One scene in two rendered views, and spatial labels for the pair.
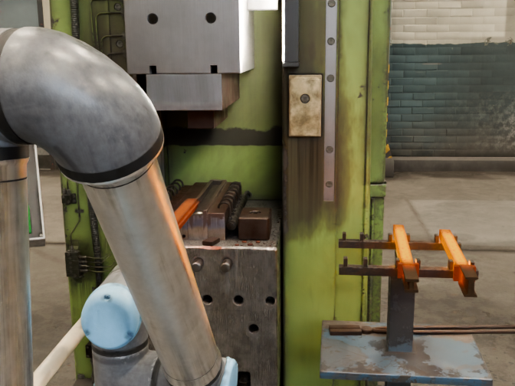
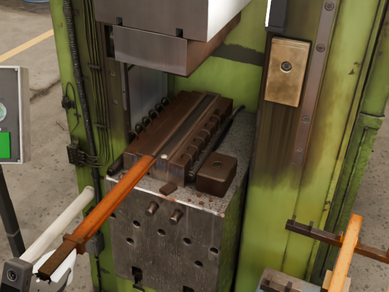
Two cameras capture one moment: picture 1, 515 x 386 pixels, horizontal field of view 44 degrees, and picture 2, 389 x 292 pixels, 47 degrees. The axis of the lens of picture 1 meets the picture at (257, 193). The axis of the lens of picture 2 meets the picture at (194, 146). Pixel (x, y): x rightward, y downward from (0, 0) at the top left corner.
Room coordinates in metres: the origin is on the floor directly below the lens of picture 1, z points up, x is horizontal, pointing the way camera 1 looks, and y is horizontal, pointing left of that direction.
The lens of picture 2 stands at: (0.76, -0.22, 1.76)
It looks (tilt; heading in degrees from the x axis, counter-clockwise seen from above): 36 degrees down; 17
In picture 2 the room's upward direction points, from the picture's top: 2 degrees clockwise
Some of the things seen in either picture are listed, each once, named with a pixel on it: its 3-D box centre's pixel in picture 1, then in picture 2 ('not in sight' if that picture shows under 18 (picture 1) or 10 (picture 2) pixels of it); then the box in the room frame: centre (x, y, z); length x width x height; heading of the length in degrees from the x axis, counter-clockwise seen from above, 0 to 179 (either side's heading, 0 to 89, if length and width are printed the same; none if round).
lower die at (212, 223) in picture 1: (201, 206); (182, 130); (1.91, 0.17, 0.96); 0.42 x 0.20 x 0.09; 175
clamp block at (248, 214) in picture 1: (255, 223); (217, 174); (1.74, 0.01, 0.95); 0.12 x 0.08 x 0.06; 175
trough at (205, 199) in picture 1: (208, 195); (189, 123); (1.90, 0.15, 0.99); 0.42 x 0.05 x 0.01; 175
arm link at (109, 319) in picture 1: (119, 308); not in sight; (0.97, 0.23, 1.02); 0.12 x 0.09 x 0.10; 175
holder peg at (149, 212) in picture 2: (197, 265); (151, 209); (1.61, 0.16, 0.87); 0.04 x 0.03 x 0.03; 175
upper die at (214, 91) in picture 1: (198, 87); (184, 22); (1.91, 0.17, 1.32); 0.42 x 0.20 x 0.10; 175
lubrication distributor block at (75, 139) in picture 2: (76, 263); (76, 154); (1.85, 0.55, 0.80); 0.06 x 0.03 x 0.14; 85
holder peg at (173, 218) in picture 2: (226, 265); (175, 217); (1.61, 0.08, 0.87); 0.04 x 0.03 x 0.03; 175
